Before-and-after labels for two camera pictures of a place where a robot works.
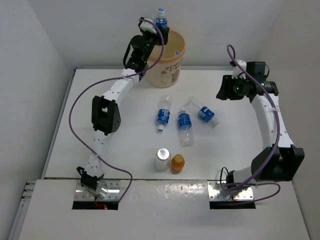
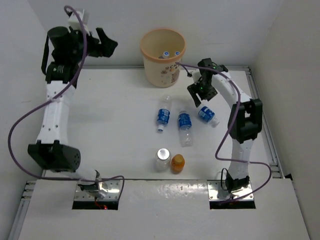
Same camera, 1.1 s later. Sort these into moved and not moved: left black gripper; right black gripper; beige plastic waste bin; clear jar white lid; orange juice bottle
Moved: left black gripper; right black gripper
Not moved: clear jar white lid; beige plastic waste bin; orange juice bottle
